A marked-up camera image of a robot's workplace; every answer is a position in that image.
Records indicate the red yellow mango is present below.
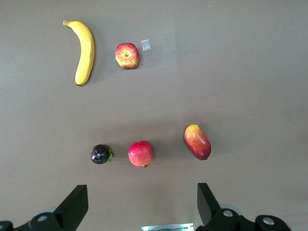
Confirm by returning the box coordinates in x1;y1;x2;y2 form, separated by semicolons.
184;124;212;161

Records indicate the yellow banana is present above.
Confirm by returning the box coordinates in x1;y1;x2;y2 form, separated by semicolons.
63;19;96;87

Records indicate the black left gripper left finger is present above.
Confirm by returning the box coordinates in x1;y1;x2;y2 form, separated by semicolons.
0;184;89;231

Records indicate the dark purple eggplant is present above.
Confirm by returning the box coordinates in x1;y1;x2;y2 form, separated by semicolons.
90;144;114;165

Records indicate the red yellow apple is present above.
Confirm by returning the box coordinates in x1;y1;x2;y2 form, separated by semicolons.
115;42;141;70

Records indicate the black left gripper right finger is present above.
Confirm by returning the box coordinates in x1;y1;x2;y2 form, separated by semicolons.
195;182;292;231

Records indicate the red pomegranate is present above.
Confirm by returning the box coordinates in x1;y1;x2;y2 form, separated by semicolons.
128;141;154;169

